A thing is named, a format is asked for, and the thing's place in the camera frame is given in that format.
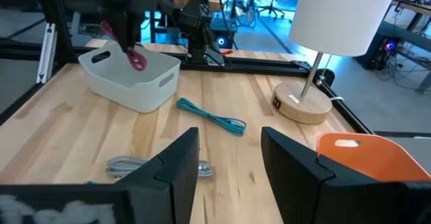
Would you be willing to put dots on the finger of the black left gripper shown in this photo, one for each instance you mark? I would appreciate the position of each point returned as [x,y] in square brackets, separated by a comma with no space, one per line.
[123,29]
[136,25]

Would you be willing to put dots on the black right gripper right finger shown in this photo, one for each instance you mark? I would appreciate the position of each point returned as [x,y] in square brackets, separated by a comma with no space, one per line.
[293,183]

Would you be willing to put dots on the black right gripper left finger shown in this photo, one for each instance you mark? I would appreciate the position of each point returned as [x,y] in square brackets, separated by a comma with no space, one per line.
[175,183]

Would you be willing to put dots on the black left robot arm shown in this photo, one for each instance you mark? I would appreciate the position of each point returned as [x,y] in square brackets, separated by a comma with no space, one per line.
[197,22]

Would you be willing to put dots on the white plastic bin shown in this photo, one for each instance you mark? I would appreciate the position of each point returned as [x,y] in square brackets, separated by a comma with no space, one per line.
[134,89]

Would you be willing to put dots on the silver aluminium extrusion bar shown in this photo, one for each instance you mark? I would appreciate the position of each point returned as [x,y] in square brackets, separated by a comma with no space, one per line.
[46,56]

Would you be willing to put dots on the orange plastic bin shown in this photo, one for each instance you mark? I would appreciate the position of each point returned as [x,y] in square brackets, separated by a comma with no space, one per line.
[377,163]

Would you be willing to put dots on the computer tower with blue light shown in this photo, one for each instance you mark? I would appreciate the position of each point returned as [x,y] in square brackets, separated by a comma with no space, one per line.
[222,40]

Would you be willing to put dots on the computer tower with purple light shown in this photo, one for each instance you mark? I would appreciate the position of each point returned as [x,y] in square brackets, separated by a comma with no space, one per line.
[384,50]

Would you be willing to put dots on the white shade wooden base lamp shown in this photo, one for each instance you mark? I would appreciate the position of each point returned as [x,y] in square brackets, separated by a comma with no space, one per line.
[336,15]

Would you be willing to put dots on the black aluminium table frame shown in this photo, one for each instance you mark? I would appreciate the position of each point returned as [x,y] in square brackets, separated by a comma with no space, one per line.
[269,70]

